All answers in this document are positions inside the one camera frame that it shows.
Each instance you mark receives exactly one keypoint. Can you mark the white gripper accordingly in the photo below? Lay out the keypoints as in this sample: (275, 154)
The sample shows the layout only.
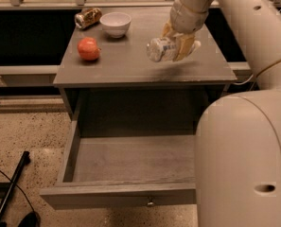
(184, 19)

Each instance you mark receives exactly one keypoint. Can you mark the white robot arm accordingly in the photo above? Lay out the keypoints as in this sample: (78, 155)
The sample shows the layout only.
(238, 138)

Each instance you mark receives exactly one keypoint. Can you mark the open grey top drawer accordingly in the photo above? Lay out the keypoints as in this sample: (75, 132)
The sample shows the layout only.
(109, 165)

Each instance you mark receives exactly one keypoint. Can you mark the white ceramic bowl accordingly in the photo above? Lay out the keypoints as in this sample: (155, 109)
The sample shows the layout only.
(116, 24)

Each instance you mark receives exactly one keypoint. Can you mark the grey wooden cabinet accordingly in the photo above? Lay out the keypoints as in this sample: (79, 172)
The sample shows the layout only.
(124, 85)

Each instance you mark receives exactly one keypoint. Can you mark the red apple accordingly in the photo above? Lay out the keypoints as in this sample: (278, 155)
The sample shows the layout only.
(88, 49)

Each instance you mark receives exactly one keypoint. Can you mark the brown drink can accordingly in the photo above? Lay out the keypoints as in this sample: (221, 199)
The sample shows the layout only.
(87, 17)

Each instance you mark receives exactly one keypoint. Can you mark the black metal pole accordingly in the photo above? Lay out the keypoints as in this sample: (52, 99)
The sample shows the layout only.
(10, 186)

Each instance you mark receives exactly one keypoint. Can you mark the black round base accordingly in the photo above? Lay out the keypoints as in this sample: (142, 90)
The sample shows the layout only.
(32, 219)

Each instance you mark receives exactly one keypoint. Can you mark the metal railing frame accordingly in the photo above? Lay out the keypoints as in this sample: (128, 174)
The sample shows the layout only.
(20, 30)

